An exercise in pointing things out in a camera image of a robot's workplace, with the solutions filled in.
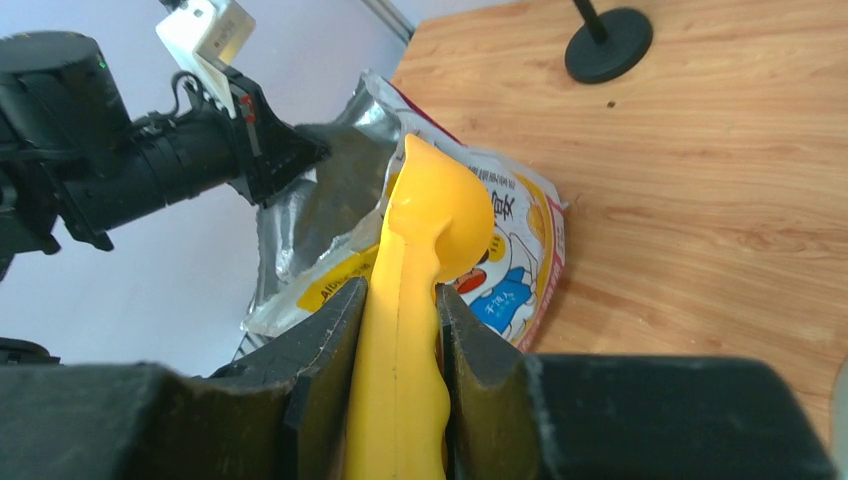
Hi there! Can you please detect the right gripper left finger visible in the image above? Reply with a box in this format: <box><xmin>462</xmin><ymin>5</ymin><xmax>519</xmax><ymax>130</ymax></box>
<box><xmin>1</xmin><ymin>277</ymin><xmax>367</xmax><ymax>479</ymax></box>

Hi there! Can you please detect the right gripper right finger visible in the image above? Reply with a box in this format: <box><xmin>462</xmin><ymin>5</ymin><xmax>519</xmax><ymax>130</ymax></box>
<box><xmin>437</xmin><ymin>286</ymin><xmax>838</xmax><ymax>479</ymax></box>

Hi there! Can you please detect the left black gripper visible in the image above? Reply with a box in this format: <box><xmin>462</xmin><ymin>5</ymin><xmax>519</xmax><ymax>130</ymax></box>
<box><xmin>225</xmin><ymin>69</ymin><xmax>330</xmax><ymax>205</ymax></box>

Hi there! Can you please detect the pet food bag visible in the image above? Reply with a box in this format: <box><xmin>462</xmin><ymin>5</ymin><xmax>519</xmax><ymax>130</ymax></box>
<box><xmin>242</xmin><ymin>71</ymin><xmax>565</xmax><ymax>350</ymax></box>

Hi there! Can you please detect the yellow plastic scoop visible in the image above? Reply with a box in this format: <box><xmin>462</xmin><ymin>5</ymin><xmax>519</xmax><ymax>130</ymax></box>
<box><xmin>342</xmin><ymin>134</ymin><xmax>494</xmax><ymax>479</ymax></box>

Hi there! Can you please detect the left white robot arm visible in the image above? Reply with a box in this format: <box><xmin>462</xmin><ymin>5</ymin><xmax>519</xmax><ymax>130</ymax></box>
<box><xmin>1</xmin><ymin>31</ymin><xmax>330</xmax><ymax>268</ymax></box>

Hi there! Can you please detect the grey double pet bowl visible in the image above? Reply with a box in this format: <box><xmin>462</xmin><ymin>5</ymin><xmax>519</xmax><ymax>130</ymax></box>
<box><xmin>830</xmin><ymin>359</ymin><xmax>847</xmax><ymax>479</ymax></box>

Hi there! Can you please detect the black microphone stand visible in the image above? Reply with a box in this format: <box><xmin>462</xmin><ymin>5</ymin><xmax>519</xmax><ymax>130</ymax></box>
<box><xmin>564</xmin><ymin>0</ymin><xmax>654</xmax><ymax>84</ymax></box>

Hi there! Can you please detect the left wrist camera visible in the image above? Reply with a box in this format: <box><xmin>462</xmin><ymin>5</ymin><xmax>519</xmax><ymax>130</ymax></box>
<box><xmin>155</xmin><ymin>0</ymin><xmax>256</xmax><ymax>119</ymax></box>

